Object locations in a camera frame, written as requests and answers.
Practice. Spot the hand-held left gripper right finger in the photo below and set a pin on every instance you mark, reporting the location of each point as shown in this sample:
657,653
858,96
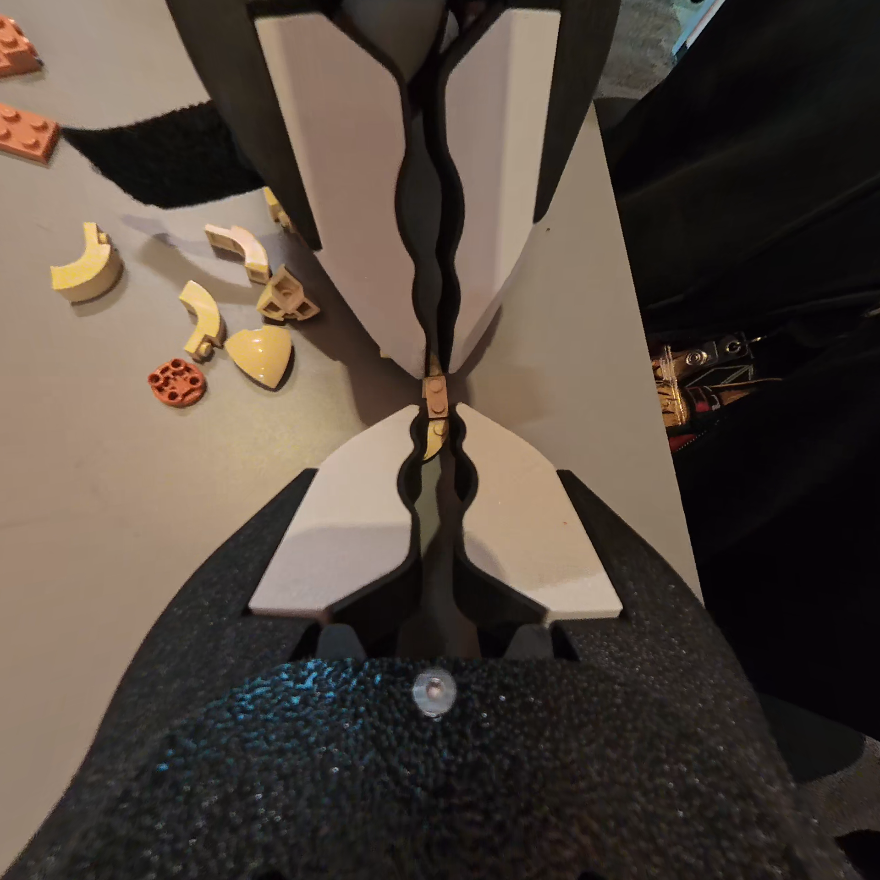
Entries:
536,536

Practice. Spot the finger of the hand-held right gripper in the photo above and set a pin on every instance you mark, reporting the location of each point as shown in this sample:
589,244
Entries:
337,172
495,172

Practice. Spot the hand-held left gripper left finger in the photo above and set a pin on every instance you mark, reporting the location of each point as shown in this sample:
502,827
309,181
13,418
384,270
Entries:
344,536

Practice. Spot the grey desk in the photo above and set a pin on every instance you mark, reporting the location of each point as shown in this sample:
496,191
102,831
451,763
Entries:
103,515

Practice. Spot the tan arch brick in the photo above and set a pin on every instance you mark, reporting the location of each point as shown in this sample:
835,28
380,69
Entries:
86,271
275,210
203,313
240,247

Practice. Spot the tan hollow corner brick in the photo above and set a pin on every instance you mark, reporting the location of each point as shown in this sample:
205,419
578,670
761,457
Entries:
285,295

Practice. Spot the tan quarter dome brick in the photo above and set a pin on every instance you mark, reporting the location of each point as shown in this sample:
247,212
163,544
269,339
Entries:
265,357

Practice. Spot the reddish brown rectangular plate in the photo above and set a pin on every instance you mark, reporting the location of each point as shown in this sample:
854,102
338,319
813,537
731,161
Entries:
27,134

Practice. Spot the small reddish brown plate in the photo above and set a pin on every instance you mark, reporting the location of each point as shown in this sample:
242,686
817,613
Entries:
17,45

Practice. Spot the reddish brown round plate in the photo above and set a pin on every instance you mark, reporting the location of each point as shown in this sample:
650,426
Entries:
177,383

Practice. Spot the person's black clothing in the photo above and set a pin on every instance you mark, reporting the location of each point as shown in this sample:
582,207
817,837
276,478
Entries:
756,206

